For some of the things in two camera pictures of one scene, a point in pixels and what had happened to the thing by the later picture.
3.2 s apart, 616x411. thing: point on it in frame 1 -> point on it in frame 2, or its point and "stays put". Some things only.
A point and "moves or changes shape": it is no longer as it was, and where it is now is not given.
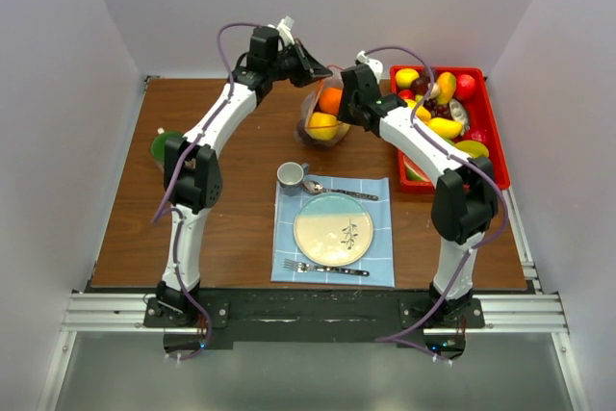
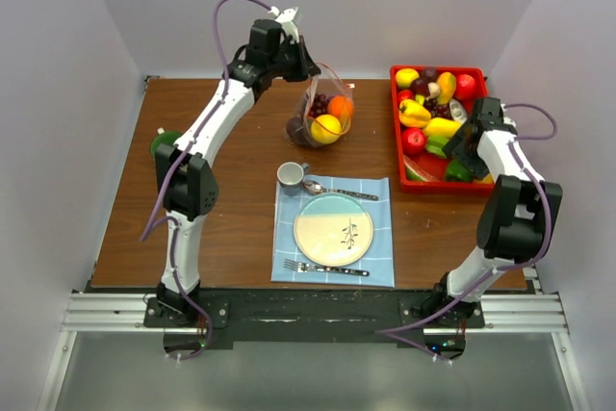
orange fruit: (330, 99) moves or changes shape
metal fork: (303, 268) stays put
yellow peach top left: (405, 76) stays put
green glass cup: (158, 145) stays put
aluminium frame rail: (127, 313) stays put
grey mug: (290, 175) stays put
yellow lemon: (322, 126) stays put
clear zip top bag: (319, 124) moves or changes shape
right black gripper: (345, 114) -> (454, 147)
